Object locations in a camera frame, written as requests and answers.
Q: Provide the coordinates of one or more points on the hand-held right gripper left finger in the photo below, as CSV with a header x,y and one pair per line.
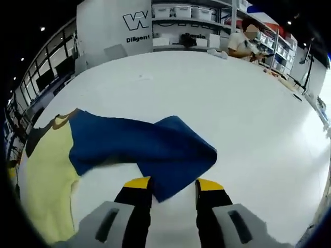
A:
x,y
121,222

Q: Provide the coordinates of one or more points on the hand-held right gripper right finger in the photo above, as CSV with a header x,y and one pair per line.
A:
x,y
217,222

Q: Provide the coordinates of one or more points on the yellow garment with coloured sleeves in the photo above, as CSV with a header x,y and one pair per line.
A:
x,y
116,144

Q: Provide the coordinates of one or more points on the black monitor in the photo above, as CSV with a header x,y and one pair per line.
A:
x,y
64,69
46,79

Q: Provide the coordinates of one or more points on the grey office chair with armrests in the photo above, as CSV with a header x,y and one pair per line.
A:
x,y
80,63

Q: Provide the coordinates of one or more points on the white cloth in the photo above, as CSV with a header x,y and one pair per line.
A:
x,y
217,53

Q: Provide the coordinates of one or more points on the black tripod stand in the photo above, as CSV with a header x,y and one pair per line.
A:
x,y
308,69

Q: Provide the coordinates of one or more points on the white shelf with bins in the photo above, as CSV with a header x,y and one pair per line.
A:
x,y
279,51

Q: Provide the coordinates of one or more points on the black bag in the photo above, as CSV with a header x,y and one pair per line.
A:
x,y
189,40

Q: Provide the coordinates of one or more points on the grey metal storage shelf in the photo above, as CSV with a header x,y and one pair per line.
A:
x,y
181,22

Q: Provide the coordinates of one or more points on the white storage bin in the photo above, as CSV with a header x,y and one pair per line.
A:
x,y
183,11
203,12
161,11

